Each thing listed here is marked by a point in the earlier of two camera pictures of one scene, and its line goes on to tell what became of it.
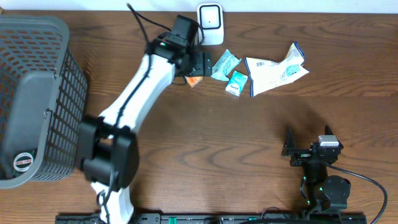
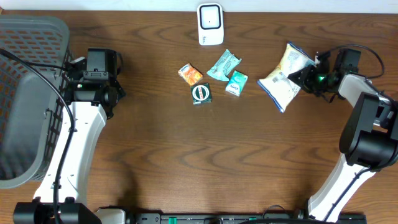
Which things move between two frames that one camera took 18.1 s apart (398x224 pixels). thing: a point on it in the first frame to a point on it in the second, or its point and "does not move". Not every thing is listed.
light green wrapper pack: (224, 65) does not move
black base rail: (219, 219) does not move
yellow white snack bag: (263, 75) to (280, 88)
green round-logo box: (22, 161) to (201, 93)
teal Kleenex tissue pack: (236, 83) does not move
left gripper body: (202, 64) to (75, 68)
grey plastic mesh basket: (43, 98) does not move
